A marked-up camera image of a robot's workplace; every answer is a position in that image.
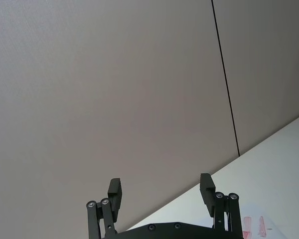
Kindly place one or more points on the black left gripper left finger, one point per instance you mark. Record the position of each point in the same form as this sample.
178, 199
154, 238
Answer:
114, 199

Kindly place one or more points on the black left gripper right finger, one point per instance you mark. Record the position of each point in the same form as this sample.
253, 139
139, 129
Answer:
206, 196

